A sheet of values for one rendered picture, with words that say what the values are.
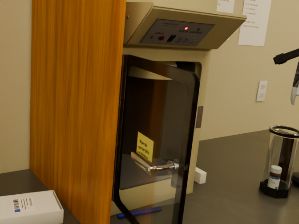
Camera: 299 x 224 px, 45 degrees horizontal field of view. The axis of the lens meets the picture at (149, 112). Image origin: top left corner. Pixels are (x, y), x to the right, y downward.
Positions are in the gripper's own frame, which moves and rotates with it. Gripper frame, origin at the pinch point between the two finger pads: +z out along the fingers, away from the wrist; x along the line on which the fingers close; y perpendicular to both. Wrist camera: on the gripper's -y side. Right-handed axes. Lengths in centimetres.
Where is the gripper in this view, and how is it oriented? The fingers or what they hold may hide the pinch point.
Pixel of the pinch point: (295, 100)
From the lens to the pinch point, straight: 130.4
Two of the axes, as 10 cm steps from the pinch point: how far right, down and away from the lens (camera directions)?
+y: 8.3, 2.2, -5.2
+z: -0.9, 9.6, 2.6
